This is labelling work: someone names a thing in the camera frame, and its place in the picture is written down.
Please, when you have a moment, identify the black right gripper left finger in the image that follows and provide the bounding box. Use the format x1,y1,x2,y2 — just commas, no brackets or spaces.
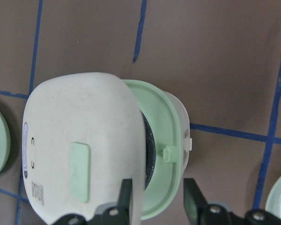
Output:
93,179,133,225

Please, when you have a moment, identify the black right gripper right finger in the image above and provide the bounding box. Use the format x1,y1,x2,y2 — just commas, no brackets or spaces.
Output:
183,178,232,225

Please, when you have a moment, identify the white rice cooker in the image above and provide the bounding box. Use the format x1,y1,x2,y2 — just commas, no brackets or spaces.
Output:
22,73,192,225

